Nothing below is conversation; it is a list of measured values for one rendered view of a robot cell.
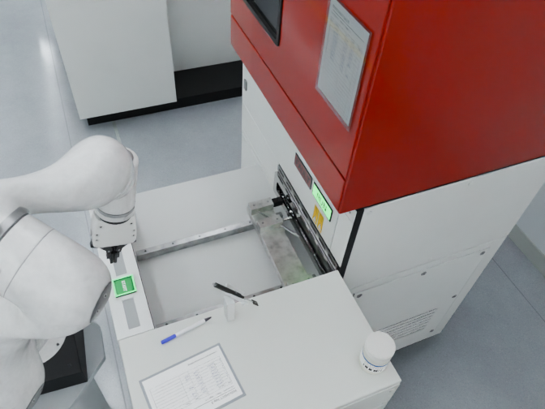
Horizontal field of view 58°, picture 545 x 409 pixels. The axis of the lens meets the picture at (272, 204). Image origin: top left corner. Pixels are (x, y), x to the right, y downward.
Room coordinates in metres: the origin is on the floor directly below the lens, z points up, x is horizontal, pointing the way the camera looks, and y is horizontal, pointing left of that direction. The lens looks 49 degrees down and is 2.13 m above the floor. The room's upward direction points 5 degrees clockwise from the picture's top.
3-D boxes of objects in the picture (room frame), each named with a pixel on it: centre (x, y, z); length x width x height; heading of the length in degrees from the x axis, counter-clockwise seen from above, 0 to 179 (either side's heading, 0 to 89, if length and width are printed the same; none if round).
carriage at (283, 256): (0.93, -0.03, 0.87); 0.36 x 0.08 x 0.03; 26
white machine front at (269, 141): (1.17, -0.03, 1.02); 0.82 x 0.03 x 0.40; 26
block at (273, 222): (1.00, 0.00, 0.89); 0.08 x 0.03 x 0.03; 116
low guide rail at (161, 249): (0.98, 0.19, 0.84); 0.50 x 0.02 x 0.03; 116
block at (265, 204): (1.08, 0.04, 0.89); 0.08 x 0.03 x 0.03; 116
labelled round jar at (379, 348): (0.53, -0.29, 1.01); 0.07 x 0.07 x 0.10
